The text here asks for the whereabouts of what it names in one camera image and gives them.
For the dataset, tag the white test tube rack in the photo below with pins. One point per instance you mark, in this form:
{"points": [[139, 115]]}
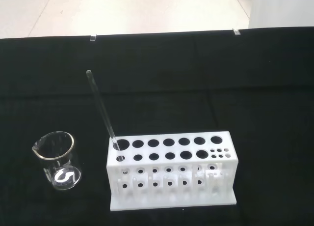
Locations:
{"points": [[159, 162]]}

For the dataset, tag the black bench cloth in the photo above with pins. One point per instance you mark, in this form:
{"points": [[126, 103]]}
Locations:
{"points": [[171, 88]]}

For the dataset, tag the clear cloth clip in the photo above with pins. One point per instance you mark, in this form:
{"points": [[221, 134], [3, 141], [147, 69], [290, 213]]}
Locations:
{"points": [[236, 32], [92, 37]]}

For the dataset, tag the clear glass beaker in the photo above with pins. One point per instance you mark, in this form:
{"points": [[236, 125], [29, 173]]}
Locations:
{"points": [[64, 177]]}

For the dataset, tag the pale board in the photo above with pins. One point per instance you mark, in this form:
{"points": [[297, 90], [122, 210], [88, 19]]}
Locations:
{"points": [[282, 7]]}

